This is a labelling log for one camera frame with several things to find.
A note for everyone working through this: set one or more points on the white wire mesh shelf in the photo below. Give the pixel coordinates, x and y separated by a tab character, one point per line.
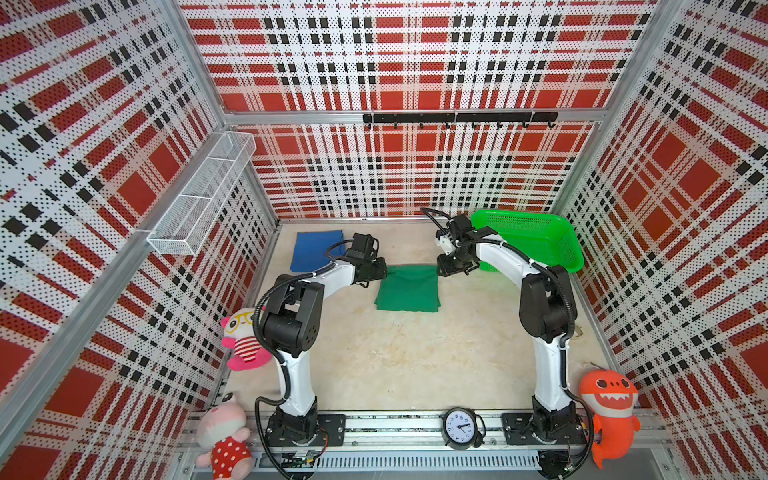
185	225

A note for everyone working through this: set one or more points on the pink plush with strawberry dress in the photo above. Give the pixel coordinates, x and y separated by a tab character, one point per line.
222	434

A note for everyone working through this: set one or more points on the blue tank top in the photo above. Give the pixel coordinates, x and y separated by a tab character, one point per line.
310	248

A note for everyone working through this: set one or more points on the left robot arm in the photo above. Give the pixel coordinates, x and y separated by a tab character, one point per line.
287	321

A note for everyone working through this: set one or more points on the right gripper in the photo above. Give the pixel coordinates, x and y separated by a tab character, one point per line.
447	268

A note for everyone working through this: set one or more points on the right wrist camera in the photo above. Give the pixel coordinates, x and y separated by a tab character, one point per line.
445	243

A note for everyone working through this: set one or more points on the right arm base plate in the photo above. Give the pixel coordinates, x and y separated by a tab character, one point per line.
527	428

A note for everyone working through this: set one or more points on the pink plush with yellow glasses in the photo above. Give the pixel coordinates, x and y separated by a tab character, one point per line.
239	337

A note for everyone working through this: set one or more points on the black hook rail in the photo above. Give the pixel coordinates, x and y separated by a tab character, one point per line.
523	118

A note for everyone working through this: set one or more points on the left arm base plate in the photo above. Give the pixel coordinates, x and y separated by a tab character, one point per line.
330	429

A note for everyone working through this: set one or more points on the green plastic basket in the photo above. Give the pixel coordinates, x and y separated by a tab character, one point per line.
546	238

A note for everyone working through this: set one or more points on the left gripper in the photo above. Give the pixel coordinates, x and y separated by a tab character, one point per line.
381	269

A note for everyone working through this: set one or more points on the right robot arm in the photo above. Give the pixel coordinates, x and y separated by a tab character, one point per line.
547	310

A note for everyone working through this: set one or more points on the small black analog clock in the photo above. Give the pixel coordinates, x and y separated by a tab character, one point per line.
463	428

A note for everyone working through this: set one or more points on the red shark plush toy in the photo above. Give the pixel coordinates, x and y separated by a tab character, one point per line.
610	396

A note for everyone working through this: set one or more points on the green tank top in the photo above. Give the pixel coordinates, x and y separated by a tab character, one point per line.
409	288

